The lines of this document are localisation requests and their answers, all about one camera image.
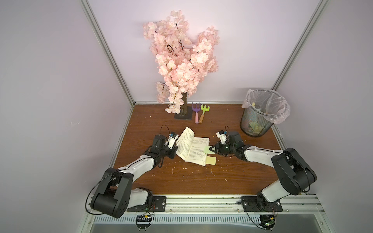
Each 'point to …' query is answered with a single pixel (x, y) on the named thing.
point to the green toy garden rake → (204, 109)
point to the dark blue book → (191, 149)
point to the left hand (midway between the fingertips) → (176, 145)
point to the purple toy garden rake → (196, 109)
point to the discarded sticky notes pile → (254, 125)
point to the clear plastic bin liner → (269, 103)
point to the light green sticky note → (207, 150)
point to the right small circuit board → (267, 222)
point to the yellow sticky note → (211, 160)
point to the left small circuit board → (143, 222)
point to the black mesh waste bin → (249, 115)
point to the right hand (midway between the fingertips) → (211, 144)
